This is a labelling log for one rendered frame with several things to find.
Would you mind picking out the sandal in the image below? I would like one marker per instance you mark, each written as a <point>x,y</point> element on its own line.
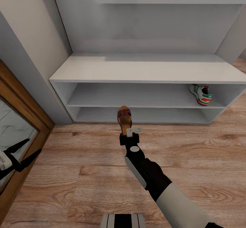
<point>124,119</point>

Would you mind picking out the door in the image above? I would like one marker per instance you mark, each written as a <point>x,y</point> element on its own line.
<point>20,118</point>

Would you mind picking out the robot trunk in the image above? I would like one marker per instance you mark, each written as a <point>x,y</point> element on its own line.
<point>123,221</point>

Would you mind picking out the gym shoe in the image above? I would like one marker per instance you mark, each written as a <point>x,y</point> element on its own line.
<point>202,93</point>

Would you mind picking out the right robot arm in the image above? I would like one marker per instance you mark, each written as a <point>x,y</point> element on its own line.
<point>178,209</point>

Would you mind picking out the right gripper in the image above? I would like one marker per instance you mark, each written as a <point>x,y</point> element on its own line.
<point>124,139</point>

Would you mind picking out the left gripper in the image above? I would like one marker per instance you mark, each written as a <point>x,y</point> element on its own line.
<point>15,164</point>

